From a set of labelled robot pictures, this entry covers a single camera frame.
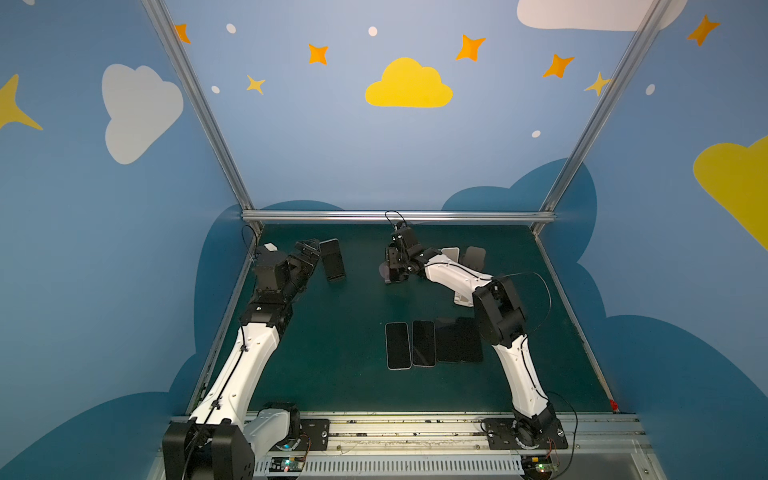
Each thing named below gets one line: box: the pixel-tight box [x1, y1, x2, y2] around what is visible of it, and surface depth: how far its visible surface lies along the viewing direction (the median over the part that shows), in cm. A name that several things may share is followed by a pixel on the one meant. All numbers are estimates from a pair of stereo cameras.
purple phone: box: [411, 320, 436, 368], surface depth 93 cm
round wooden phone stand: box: [461, 246, 486, 272], surface depth 109 cm
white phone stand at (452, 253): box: [441, 247, 460, 263], surface depth 106 cm
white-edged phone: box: [385, 322, 412, 371], surface depth 90 cm
